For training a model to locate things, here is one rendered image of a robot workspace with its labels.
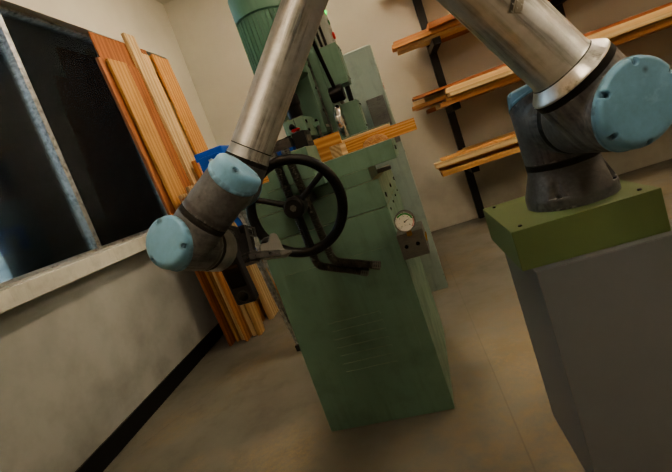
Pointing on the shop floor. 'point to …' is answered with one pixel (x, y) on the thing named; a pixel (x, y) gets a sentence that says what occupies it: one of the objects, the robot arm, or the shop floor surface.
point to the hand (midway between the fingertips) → (264, 262)
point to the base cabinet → (367, 325)
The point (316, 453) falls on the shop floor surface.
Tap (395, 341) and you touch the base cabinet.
